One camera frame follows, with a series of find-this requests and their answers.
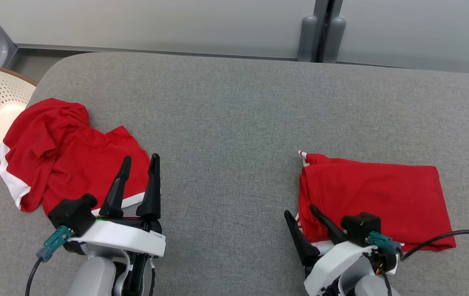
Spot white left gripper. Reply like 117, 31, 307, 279
69, 153, 166, 259

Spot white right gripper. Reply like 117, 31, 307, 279
284, 204, 398, 296

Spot red shorts with white hem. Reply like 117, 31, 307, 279
0, 98, 161, 217

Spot red basketball jersey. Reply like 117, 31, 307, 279
298, 150, 457, 252

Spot black cable with teal plug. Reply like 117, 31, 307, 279
25, 225, 75, 296
368, 229, 469, 261

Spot grey cylindrical post cap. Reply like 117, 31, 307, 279
298, 15, 319, 62
322, 16, 347, 64

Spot grey partition frame post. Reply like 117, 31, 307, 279
312, 0, 344, 63

